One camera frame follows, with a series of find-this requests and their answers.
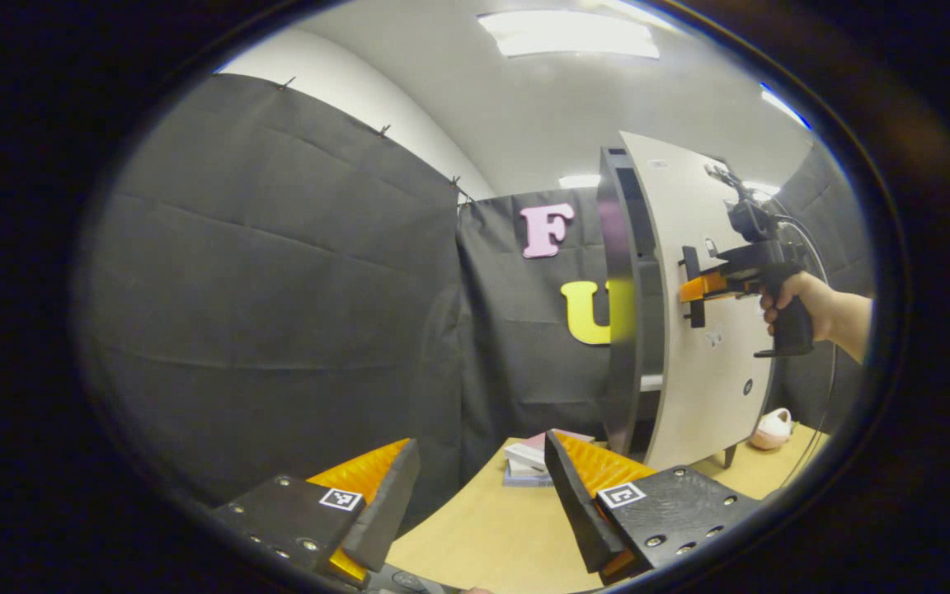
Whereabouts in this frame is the black backdrop cloth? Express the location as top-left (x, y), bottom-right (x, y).
top-left (79, 73), bottom-right (873, 529)

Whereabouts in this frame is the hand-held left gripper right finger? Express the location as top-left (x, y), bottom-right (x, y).
top-left (543, 428), bottom-right (762, 587)

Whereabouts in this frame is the beige cabinet door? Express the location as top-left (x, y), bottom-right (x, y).
top-left (619, 131), bottom-right (778, 472)

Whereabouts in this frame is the pink plush toy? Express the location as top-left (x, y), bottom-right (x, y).
top-left (750, 408), bottom-right (794, 452)

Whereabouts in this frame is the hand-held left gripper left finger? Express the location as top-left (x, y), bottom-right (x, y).
top-left (209, 437), bottom-right (423, 590)

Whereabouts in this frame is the black door handle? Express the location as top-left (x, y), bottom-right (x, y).
top-left (680, 245), bottom-right (708, 330)

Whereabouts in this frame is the stack of small boxes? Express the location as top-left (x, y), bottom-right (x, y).
top-left (501, 428), bottom-right (596, 488)

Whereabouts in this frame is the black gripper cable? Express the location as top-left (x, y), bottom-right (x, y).
top-left (775, 213), bottom-right (840, 489)

